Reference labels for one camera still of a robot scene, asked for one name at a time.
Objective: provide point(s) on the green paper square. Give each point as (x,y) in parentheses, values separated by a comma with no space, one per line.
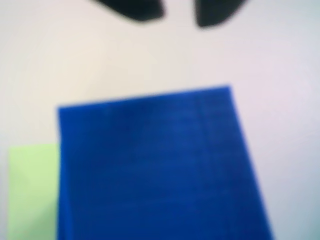
(32,190)

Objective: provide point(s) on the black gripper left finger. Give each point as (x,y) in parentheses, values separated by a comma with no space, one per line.
(137,8)

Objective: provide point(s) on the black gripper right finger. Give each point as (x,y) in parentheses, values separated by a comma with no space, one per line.
(215,12)

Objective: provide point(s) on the medium blue cube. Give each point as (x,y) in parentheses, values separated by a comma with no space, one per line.
(150,170)

